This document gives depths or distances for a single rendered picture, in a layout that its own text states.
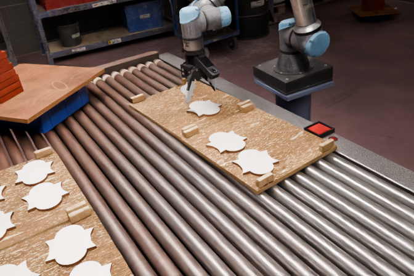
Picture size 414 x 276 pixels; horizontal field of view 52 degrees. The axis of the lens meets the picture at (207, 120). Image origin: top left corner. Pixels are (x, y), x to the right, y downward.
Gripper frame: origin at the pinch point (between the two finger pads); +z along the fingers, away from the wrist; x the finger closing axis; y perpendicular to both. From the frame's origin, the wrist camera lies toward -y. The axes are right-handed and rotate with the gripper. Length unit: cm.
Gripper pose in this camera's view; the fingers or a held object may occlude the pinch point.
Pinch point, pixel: (202, 98)
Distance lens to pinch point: 168.4
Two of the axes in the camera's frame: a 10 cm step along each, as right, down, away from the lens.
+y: -6.7, -2.9, 6.8
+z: 1.0, 8.8, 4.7
